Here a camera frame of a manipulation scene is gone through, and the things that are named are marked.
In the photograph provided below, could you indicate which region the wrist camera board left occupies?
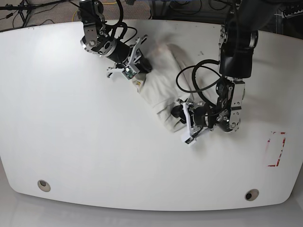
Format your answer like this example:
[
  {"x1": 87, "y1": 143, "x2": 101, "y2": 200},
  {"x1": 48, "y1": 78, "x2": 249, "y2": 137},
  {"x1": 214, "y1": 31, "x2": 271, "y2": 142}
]
[{"x1": 181, "y1": 132, "x2": 196, "y2": 146}]

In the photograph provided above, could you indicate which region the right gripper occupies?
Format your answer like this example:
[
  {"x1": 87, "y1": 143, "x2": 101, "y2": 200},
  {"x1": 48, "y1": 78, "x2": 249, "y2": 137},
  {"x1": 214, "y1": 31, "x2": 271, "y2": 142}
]
[{"x1": 107, "y1": 35, "x2": 152, "y2": 78}]

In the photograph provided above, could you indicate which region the left table cable grommet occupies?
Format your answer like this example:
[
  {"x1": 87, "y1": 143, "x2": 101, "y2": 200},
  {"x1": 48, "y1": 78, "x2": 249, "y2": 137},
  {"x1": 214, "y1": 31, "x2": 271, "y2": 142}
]
[{"x1": 37, "y1": 180, "x2": 51, "y2": 192}]

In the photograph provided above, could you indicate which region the wrist camera board right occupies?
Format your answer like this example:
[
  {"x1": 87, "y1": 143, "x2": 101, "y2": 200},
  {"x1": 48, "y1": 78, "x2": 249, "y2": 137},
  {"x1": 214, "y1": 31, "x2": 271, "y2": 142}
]
[{"x1": 122, "y1": 67, "x2": 138, "y2": 80}]

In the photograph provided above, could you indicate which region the table cable grommet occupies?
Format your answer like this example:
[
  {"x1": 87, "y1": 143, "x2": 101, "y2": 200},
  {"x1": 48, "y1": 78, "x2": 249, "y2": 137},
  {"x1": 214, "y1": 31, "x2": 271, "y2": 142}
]
[
  {"x1": 244, "y1": 189, "x2": 259, "y2": 201},
  {"x1": 37, "y1": 180, "x2": 51, "y2": 192}
]

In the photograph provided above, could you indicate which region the right table cable grommet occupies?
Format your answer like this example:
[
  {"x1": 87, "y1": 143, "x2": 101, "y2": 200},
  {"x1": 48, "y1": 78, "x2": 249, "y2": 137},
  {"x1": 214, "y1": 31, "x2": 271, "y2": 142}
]
[{"x1": 244, "y1": 189, "x2": 259, "y2": 201}]

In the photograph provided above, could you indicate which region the black tripod stand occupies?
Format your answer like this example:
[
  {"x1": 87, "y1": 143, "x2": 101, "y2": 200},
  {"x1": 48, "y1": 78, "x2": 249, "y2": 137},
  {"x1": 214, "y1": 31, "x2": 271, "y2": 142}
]
[{"x1": 0, "y1": 0, "x2": 79, "y2": 29}]

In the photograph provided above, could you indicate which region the red tape rectangle marking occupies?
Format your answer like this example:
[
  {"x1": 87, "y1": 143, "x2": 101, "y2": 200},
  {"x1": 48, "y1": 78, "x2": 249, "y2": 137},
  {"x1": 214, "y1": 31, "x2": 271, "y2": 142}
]
[{"x1": 264, "y1": 131, "x2": 286, "y2": 167}]

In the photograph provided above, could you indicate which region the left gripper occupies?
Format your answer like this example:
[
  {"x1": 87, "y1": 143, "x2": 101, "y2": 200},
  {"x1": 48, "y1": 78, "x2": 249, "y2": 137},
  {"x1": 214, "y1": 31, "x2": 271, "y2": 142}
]
[{"x1": 171, "y1": 98, "x2": 213, "y2": 138}]

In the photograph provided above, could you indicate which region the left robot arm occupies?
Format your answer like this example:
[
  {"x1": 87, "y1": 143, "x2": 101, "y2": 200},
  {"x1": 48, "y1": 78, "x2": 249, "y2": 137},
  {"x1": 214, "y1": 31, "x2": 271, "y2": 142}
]
[{"x1": 171, "y1": 0, "x2": 284, "y2": 144}]

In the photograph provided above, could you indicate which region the white power strip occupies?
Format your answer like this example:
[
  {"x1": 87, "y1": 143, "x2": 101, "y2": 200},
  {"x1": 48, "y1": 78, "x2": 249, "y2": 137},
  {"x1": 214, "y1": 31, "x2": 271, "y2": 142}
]
[{"x1": 282, "y1": 1, "x2": 303, "y2": 19}]

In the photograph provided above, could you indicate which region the white printed T-shirt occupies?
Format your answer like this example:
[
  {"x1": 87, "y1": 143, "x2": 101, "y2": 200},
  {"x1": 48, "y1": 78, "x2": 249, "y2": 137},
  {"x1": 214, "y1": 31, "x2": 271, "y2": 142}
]
[{"x1": 134, "y1": 35, "x2": 222, "y2": 133}]

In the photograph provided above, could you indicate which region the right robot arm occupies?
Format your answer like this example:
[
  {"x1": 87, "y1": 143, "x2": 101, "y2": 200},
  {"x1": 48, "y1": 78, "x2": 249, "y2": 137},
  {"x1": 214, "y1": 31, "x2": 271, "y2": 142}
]
[{"x1": 78, "y1": 0, "x2": 152, "y2": 79}]

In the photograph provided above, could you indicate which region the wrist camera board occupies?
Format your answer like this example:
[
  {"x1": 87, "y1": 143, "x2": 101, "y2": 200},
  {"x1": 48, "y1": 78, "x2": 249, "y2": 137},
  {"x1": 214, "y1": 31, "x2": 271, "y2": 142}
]
[
  {"x1": 181, "y1": 132, "x2": 196, "y2": 146},
  {"x1": 122, "y1": 67, "x2": 138, "y2": 80}
]

